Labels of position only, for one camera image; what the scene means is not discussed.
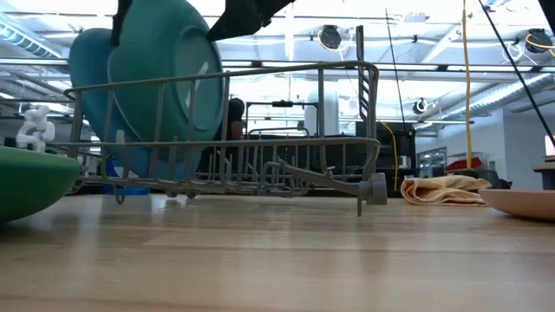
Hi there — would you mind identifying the blue plate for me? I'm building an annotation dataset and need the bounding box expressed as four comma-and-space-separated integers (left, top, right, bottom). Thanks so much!
68, 28, 147, 179

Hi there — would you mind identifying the teal plate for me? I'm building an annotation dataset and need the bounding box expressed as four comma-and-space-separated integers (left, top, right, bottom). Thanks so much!
107, 0, 225, 168

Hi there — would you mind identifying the dark green plate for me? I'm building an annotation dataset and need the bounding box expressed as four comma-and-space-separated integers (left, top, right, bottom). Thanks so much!
0, 146, 82, 224

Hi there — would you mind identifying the pink plate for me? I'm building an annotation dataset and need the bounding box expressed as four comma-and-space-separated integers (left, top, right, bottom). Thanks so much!
478, 188, 555, 223

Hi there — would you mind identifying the person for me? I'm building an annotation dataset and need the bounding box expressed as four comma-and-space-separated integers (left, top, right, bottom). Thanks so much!
197, 97, 246, 174

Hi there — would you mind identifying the yellow checked dish towel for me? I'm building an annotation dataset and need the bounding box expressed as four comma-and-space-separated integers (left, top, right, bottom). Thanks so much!
400, 174, 493, 208

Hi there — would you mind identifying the red storage bin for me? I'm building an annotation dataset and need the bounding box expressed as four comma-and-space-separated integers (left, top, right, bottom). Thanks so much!
445, 156, 484, 172

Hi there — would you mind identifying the black ceiling cord reel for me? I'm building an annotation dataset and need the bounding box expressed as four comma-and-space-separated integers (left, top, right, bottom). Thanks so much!
411, 98, 431, 116
317, 24, 344, 51
515, 28, 555, 55

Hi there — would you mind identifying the black aluminium table frame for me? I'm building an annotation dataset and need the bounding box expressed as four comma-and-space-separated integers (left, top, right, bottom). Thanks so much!
355, 24, 366, 64

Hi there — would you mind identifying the grey wire dish rack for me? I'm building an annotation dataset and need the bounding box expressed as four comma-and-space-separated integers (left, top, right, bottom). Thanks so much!
63, 60, 389, 218

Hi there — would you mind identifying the yellow hanging cord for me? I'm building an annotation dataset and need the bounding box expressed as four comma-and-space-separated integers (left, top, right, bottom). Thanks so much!
460, 0, 474, 171

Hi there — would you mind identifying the black hanging cable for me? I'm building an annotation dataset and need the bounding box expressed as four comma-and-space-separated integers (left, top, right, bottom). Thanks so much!
477, 0, 555, 147

